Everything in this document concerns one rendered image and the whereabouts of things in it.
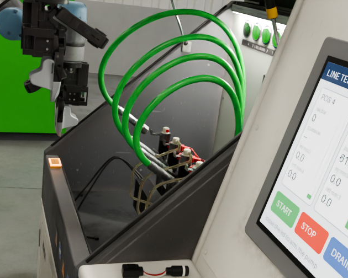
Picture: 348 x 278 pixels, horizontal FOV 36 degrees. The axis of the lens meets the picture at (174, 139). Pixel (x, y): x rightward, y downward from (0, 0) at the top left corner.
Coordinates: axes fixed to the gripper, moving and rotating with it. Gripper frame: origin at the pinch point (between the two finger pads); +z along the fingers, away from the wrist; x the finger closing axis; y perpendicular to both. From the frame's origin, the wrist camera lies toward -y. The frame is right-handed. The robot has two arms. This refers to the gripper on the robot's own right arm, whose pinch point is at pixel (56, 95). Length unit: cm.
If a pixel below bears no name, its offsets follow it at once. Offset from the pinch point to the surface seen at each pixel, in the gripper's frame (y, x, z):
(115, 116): -13.7, -3.3, 4.9
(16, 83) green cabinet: -8, -330, 74
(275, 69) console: -35.3, 24.7, -12.9
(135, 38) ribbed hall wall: -181, -632, 69
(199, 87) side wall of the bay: -49, -43, 6
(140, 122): -15.0, 12.7, 1.4
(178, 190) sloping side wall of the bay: -21.2, 21.5, 12.0
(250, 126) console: -32.4, 24.7, -2.0
